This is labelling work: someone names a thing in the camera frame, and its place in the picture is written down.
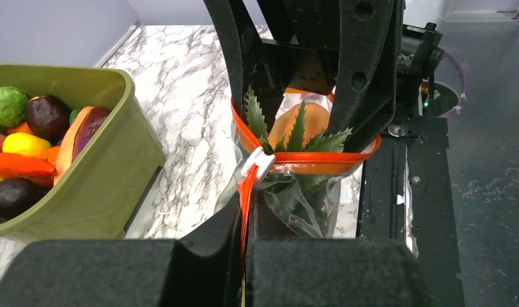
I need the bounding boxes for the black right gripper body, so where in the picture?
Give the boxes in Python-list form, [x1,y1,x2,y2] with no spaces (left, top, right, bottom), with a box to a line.
[256,1,340,95]

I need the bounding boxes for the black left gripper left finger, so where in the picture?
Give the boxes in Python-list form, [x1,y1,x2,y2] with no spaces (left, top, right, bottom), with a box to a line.
[0,194,242,306]

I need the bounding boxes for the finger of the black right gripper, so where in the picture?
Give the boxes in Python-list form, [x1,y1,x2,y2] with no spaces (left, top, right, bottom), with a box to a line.
[204,0,285,131]
[327,1,401,152]

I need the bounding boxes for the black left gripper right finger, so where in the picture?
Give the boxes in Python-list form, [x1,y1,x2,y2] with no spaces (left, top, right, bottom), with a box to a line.
[244,193,433,306]

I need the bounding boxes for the orange spiky pineapple toy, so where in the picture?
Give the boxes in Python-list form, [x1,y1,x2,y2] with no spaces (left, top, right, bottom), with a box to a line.
[244,86,353,238]

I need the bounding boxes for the peach toy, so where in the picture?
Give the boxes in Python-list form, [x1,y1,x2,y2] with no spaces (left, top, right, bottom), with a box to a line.
[268,102,330,152]

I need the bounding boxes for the clear zip bag orange zipper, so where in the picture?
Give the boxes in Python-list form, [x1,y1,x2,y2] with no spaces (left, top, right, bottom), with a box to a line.
[213,86,382,240]

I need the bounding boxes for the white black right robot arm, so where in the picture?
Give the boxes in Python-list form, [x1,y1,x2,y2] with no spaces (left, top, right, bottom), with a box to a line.
[205,0,443,152]

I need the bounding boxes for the white zipper slider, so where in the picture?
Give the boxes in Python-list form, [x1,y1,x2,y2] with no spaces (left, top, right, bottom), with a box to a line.
[240,146,275,184]

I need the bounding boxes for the green plastic bin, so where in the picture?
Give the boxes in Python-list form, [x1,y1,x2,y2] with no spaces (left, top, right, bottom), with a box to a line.
[0,64,165,243]

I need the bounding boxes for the orange pumpkin slice toy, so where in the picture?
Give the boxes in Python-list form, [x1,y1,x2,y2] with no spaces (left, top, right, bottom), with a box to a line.
[53,106,110,185]

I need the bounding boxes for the dark red plum toy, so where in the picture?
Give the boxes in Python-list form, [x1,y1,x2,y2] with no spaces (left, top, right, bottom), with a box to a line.
[25,95,72,143]

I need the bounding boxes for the orange carrot toy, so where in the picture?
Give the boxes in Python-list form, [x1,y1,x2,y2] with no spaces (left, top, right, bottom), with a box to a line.
[0,153,56,178]

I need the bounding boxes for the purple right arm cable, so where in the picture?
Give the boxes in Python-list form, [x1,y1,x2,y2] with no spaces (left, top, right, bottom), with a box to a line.
[437,46,470,120]

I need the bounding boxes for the black metal base rail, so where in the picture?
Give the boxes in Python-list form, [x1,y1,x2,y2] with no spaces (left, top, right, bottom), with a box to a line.
[356,118,465,306]

